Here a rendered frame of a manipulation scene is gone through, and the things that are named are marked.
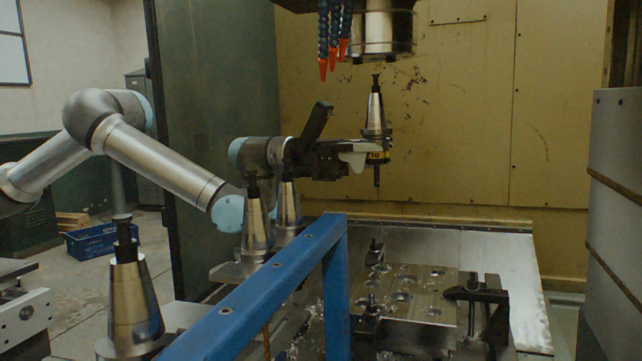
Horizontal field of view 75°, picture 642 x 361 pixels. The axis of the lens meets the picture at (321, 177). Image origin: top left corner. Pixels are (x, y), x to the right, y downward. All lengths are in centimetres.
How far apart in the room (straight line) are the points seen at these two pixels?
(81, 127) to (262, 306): 63
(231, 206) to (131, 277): 46
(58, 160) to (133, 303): 85
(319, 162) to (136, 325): 55
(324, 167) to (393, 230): 108
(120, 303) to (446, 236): 160
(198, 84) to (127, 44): 550
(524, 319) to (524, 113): 77
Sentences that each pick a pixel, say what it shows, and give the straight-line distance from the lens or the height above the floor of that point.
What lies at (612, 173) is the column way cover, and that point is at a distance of 93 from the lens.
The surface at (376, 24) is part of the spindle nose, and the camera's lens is 75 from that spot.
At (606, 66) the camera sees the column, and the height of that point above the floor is 146.
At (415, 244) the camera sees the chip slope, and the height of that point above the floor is 81.
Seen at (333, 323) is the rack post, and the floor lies 104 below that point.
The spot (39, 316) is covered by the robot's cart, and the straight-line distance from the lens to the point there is 123.
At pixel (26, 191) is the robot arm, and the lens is 129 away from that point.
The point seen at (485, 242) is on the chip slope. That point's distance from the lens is 184.
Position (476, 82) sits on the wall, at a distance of 181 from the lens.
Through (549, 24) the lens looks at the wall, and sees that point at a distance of 185.
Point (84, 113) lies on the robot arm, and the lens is 96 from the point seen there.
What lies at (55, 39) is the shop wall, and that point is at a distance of 637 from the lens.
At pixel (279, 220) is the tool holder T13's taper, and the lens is 64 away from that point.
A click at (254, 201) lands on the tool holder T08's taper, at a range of 54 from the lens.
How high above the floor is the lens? 141
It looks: 10 degrees down
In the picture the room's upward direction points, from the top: 2 degrees counter-clockwise
